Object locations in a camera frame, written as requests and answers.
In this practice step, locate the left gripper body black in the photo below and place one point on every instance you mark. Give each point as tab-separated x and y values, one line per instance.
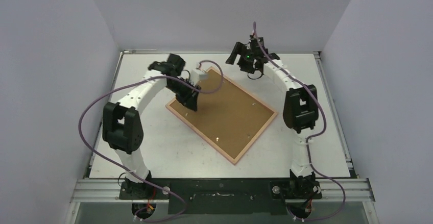
184	94

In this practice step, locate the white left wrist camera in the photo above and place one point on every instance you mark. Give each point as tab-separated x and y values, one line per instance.
197	75

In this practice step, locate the aluminium rail front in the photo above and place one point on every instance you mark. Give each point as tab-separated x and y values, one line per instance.
109	191

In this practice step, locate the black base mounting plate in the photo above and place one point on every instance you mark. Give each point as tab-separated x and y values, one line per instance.
222	196

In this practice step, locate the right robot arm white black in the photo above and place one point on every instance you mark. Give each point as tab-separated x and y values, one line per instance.
299	110

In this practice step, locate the brown frame backing board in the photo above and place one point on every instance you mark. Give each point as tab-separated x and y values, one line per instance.
225	114

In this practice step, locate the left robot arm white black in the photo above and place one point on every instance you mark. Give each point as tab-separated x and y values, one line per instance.
122	128

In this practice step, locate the light wooden picture frame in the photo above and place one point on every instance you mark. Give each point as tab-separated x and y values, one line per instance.
253	141

